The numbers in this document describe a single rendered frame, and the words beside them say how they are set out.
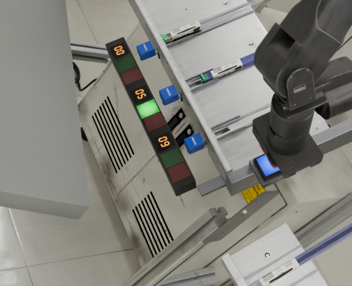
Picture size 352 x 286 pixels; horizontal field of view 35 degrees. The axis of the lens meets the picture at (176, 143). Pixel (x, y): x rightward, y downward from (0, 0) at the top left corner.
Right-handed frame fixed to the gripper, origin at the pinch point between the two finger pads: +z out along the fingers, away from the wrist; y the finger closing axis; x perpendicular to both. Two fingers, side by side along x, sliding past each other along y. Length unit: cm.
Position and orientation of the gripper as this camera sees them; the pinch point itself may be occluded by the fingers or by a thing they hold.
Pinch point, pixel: (283, 163)
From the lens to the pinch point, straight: 92.2
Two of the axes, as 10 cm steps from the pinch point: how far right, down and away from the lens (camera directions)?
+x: -9.1, 4.1, -1.0
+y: -4.1, -8.0, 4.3
